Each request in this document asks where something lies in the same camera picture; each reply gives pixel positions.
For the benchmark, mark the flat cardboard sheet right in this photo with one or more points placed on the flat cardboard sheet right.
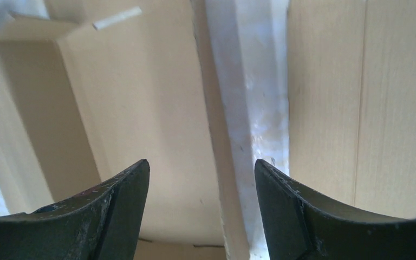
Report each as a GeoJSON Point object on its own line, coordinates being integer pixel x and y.
{"type": "Point", "coordinates": [352, 98]}

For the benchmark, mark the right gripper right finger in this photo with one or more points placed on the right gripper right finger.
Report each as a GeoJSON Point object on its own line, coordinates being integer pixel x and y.
{"type": "Point", "coordinates": [301, 223]}

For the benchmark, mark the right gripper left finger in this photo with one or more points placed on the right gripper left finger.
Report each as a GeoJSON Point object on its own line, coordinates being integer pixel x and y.
{"type": "Point", "coordinates": [102, 222]}

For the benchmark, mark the large cardboard box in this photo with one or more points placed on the large cardboard box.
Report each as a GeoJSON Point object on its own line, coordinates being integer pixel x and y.
{"type": "Point", "coordinates": [94, 86]}

